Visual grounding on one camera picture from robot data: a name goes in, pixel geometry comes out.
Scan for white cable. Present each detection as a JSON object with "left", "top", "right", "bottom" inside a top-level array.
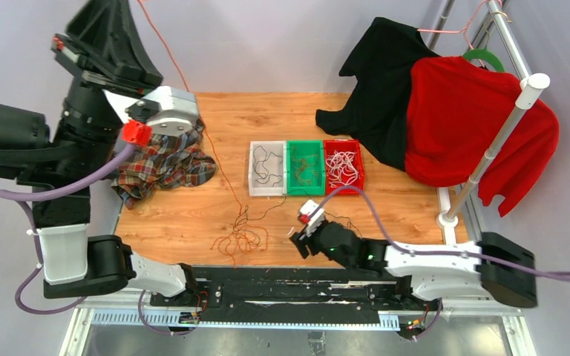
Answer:
[{"left": 325, "top": 149, "right": 362, "bottom": 190}]

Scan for green plastic bin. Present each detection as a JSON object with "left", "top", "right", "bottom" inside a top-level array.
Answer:
[{"left": 286, "top": 140, "right": 326, "bottom": 197}]

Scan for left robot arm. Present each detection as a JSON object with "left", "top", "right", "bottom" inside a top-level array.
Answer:
[{"left": 0, "top": 1, "right": 199, "bottom": 306}]

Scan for white clothes rack pole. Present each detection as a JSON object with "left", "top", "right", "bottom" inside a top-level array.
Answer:
[{"left": 436, "top": 1, "right": 551, "bottom": 240}]

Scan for black cable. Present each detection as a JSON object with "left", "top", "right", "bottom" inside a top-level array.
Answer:
[
  {"left": 251, "top": 147, "right": 286, "bottom": 190},
  {"left": 233, "top": 194, "right": 364, "bottom": 247}
]

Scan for red plastic bin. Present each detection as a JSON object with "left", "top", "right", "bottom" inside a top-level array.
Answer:
[{"left": 323, "top": 139, "right": 365, "bottom": 195}]

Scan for green clothes hanger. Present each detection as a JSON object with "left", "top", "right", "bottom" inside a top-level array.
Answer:
[{"left": 462, "top": 48, "right": 506, "bottom": 73}]

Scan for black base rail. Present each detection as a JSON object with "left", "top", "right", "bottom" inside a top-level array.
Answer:
[{"left": 102, "top": 265, "right": 463, "bottom": 326}]

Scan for black t-shirt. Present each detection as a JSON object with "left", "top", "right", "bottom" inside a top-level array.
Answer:
[{"left": 315, "top": 17, "right": 436, "bottom": 171}]

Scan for pink wire hanger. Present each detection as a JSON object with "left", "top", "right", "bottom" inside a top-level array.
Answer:
[{"left": 418, "top": 1, "right": 513, "bottom": 50}]

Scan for red t-shirt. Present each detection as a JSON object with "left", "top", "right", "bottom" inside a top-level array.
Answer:
[{"left": 404, "top": 56, "right": 560, "bottom": 217}]

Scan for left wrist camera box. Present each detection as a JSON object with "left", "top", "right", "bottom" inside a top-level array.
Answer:
[{"left": 102, "top": 85, "right": 201, "bottom": 139}]

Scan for plaid flannel shirt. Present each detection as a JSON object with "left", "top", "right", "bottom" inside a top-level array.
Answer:
[{"left": 111, "top": 119, "right": 217, "bottom": 209}]

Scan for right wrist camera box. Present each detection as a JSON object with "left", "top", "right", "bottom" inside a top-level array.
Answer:
[{"left": 298, "top": 200, "right": 326, "bottom": 235}]

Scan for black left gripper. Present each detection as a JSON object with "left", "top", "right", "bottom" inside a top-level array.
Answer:
[{"left": 47, "top": 0, "right": 163, "bottom": 181}]

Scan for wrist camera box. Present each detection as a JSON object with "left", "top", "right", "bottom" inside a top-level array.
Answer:
[
  {"left": 298, "top": 200, "right": 326, "bottom": 235},
  {"left": 102, "top": 85, "right": 201, "bottom": 139}
]

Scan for white translucent plastic bin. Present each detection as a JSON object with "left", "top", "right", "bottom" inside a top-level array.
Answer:
[{"left": 248, "top": 141, "right": 287, "bottom": 197}]

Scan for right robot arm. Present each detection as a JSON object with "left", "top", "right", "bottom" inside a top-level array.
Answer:
[{"left": 289, "top": 221, "right": 538, "bottom": 309}]

